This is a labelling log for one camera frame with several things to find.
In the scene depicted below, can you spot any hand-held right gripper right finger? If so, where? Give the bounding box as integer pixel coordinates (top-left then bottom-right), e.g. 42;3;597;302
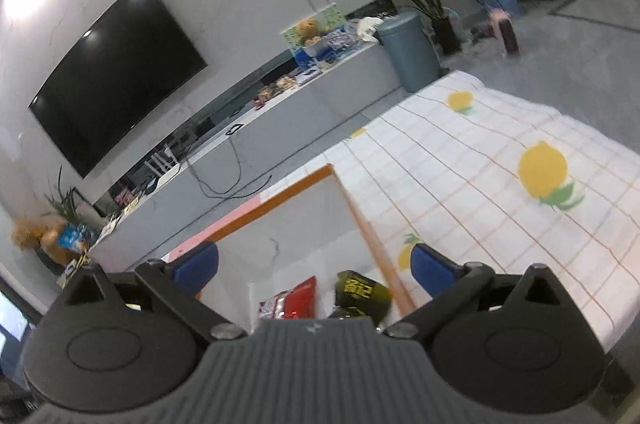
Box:
386;245;583;345

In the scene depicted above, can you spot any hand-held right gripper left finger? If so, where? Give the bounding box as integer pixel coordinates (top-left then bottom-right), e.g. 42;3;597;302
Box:
60;242;248;346

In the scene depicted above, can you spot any dark snack packet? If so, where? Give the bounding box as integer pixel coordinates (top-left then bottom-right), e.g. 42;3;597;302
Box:
327;270;396;325

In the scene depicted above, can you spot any red snack packet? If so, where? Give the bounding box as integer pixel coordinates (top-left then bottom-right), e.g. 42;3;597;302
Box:
257;275;318;322

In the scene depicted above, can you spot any orange cardboard box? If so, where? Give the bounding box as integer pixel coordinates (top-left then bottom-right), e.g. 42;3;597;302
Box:
197;164;418;336

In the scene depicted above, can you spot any pink printed mat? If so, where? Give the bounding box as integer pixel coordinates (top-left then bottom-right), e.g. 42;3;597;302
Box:
167;197;263;262

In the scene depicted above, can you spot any lemon print tablecloth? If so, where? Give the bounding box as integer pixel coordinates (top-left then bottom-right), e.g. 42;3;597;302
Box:
325;69;640;355

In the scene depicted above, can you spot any white router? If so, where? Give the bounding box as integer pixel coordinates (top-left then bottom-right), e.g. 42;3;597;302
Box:
147;143;181;177

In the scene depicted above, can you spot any yellow black packet pile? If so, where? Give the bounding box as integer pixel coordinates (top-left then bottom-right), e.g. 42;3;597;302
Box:
57;251;93;287

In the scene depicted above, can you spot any blue snack bag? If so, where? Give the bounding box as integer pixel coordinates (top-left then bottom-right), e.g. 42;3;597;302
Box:
57;221;98;252

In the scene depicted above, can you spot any gold vase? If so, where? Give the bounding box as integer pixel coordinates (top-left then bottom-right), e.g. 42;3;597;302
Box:
40;229;76;265

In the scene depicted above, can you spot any grassy potted plant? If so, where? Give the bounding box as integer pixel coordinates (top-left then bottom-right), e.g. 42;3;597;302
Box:
42;164;83;225

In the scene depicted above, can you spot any grey television cabinet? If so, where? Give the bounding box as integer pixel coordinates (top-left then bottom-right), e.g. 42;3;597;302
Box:
87;37;406;272

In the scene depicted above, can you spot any dried yellow flower bunch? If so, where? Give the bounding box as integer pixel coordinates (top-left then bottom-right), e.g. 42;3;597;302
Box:
11;217;56;250

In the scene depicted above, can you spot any snack pile on cabinet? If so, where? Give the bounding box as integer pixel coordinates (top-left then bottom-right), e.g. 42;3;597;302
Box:
255;75;296;110

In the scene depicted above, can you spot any black television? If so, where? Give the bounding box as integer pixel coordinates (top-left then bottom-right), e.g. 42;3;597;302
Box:
28;0;208;179

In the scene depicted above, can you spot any grey trash bin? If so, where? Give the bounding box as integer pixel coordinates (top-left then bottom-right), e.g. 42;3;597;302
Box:
376;10;442;92

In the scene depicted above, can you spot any blue box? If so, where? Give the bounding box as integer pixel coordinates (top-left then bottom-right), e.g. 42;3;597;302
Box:
295;29;361;70

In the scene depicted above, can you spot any white plush item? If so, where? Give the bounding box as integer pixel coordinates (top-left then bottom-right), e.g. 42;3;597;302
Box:
357;17;383;42

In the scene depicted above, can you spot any brown teddy bear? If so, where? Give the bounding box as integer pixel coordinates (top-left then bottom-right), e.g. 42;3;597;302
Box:
295;18;323;48

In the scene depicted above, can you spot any pink stool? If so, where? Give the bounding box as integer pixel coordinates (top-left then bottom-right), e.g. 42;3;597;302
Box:
487;8;522;58

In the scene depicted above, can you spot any green picture board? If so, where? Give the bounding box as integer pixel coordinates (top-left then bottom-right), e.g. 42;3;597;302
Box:
280;4;346;55

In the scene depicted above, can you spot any black cable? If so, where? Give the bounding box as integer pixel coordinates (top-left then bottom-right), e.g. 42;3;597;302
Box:
187;131;273;200

